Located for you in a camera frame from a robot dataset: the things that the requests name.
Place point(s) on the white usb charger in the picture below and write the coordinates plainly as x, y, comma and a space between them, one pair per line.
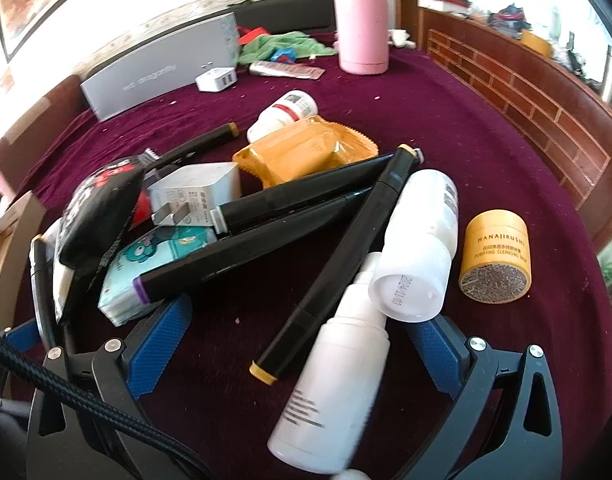
213, 80

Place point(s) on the teal tissue pack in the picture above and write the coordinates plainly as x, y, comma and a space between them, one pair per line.
131, 280

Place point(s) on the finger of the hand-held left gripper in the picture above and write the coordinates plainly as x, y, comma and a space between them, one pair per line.
21, 336
42, 290

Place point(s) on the yellow jar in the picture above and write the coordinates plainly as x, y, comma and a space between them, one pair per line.
493, 255

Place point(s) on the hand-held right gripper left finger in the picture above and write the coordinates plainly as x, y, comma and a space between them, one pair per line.
161, 340

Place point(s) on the white pill bottle red label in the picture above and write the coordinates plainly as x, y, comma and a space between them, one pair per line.
291, 107

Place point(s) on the red packet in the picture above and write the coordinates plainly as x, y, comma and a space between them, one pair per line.
143, 207

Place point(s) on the maroon armchair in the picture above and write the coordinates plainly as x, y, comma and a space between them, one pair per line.
46, 110

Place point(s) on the orange snack packet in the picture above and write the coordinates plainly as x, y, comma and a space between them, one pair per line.
296, 152

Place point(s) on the yellow box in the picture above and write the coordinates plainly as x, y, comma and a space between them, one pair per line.
536, 44

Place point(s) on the crumpled cloth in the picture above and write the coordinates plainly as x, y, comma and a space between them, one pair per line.
296, 42

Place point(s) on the white spray bottle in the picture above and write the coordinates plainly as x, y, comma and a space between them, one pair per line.
331, 390

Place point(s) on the black marker yellow cap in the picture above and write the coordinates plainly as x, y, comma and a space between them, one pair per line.
346, 245

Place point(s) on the long grey box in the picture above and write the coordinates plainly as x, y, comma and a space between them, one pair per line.
156, 70

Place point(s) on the white plastic bottle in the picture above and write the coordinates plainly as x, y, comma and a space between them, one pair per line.
416, 240

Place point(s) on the white power adapter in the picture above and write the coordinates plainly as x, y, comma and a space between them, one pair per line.
196, 185

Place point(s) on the wooden cabinet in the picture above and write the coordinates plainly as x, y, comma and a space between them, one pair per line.
511, 90

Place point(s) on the cardboard box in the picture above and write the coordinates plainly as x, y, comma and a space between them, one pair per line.
13, 240

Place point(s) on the black marker purple cap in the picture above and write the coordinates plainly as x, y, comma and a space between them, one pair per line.
226, 255

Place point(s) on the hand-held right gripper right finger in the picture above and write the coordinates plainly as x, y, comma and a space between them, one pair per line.
433, 355

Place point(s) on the steel flask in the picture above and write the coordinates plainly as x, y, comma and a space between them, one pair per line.
610, 75

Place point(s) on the black snack packet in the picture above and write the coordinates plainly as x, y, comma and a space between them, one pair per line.
96, 215

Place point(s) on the black marker brown cap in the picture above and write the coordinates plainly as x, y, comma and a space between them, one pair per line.
201, 142

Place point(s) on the red bag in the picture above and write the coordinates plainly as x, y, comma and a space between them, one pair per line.
246, 35

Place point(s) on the pink thermos bottle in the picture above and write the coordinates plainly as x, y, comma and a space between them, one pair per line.
363, 20

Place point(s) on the black marker grey cap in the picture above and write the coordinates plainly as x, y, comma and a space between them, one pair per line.
286, 192

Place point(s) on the crumpled white tissue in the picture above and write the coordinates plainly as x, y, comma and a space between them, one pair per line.
402, 39

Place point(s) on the maroon velvet tablecloth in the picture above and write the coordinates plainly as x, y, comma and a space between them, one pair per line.
461, 135

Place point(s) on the small blue packet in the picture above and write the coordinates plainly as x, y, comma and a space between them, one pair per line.
285, 54

